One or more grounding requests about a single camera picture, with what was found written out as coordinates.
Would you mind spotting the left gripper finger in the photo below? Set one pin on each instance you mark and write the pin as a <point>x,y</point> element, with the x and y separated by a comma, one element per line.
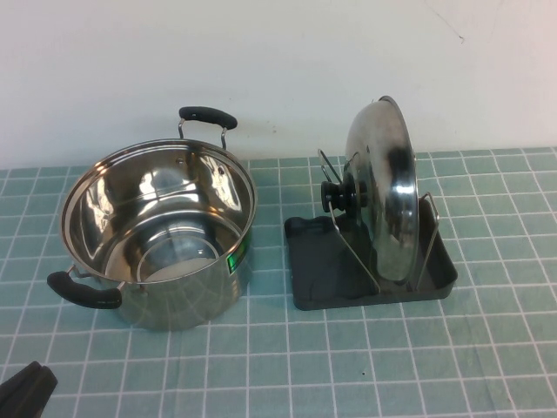
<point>19,381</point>
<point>35,394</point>

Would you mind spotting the steel pot lid black knob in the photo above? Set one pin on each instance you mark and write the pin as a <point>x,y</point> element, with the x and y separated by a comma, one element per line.
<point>383,196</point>

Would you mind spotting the teal grid tablecloth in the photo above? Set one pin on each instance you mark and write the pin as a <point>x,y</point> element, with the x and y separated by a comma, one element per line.
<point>304,370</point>

